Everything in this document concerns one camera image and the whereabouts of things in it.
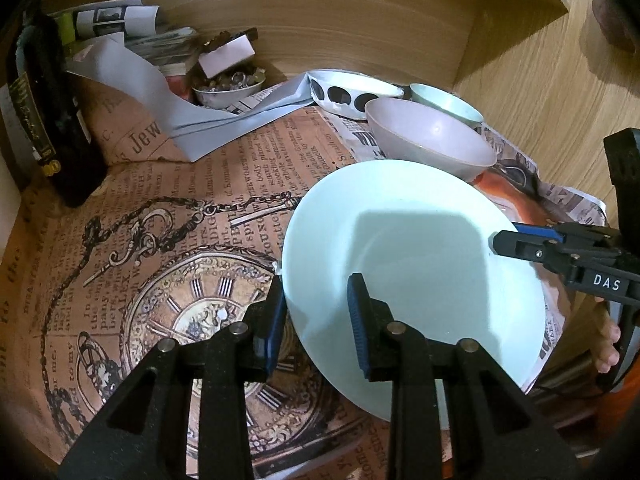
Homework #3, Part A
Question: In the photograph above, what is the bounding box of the mint green bowl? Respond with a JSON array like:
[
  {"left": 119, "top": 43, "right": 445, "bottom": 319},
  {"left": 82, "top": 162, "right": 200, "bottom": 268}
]
[{"left": 410, "top": 83, "right": 485, "bottom": 128}]

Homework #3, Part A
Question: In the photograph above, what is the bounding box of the brown vintage printed paper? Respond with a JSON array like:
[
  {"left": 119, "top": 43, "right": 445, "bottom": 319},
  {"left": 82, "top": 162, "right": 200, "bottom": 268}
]
[{"left": 0, "top": 80, "right": 551, "bottom": 480}]

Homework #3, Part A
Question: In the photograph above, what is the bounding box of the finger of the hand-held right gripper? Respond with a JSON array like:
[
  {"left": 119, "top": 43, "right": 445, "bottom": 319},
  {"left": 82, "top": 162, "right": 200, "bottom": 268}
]
[
  {"left": 510, "top": 222, "right": 618, "bottom": 242},
  {"left": 490, "top": 230, "right": 583, "bottom": 283}
]

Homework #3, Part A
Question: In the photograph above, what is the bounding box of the mint green plate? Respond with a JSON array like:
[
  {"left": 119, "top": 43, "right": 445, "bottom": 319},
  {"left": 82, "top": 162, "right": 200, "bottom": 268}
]
[{"left": 281, "top": 160, "right": 547, "bottom": 422}]

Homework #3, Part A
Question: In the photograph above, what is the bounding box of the stack of newspapers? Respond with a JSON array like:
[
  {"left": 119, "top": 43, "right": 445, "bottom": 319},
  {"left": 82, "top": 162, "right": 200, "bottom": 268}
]
[{"left": 50, "top": 0, "right": 201, "bottom": 78}]

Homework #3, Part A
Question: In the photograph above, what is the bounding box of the dark wine bottle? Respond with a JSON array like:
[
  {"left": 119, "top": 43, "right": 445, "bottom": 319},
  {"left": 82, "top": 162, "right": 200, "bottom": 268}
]
[{"left": 5, "top": 15, "right": 108, "bottom": 208}]

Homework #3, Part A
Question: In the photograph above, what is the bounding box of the white small box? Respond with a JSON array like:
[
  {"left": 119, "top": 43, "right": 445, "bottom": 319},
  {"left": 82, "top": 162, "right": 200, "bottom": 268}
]
[{"left": 198, "top": 34, "right": 255, "bottom": 77}]

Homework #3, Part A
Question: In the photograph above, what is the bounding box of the small bowl of stones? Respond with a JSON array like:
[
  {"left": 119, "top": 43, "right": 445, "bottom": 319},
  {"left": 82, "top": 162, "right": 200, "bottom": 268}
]
[{"left": 192, "top": 70, "right": 266, "bottom": 110}]

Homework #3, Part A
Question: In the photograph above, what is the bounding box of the pink bowl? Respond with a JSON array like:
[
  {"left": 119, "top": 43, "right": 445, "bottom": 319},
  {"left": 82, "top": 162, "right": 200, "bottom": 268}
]
[{"left": 365, "top": 97, "right": 497, "bottom": 183}]

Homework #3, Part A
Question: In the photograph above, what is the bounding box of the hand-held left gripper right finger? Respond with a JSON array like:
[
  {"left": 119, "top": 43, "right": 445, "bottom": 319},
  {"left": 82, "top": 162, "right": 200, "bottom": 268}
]
[{"left": 346, "top": 272, "right": 583, "bottom": 480}]

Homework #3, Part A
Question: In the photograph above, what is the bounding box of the white bowl with black dots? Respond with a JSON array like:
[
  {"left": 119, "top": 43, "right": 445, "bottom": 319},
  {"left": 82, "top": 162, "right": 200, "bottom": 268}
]
[{"left": 306, "top": 68, "right": 405, "bottom": 121}]

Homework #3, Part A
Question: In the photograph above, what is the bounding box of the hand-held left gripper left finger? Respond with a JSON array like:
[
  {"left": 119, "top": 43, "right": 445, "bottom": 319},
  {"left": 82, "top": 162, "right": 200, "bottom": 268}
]
[{"left": 59, "top": 274, "right": 288, "bottom": 480}]

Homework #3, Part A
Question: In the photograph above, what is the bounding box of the grey paper sheet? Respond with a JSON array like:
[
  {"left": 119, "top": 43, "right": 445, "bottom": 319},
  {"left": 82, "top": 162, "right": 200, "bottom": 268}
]
[{"left": 65, "top": 35, "right": 321, "bottom": 163}]

